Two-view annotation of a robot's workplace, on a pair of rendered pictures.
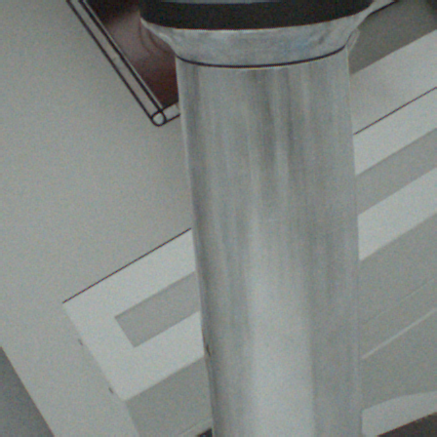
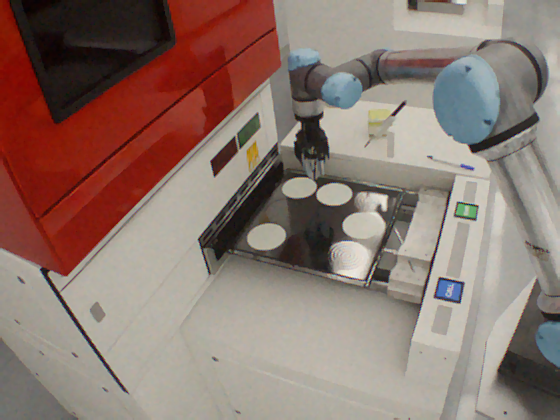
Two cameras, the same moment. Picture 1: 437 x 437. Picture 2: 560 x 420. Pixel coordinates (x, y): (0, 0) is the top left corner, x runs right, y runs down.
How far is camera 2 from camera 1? 0.59 m
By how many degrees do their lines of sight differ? 32
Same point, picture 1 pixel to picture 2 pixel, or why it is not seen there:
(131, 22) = (328, 264)
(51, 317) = (376, 372)
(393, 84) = (417, 238)
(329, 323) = not seen: outside the picture
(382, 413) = (497, 327)
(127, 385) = (456, 347)
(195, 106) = (519, 166)
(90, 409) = (417, 389)
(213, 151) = (531, 177)
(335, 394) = not seen: outside the picture
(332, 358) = not seen: outside the picture
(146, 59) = (345, 271)
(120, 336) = (438, 335)
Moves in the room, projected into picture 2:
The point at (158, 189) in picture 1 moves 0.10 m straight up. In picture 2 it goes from (371, 314) to (373, 286)
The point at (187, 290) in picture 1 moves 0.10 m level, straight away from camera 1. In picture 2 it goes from (441, 311) to (400, 287)
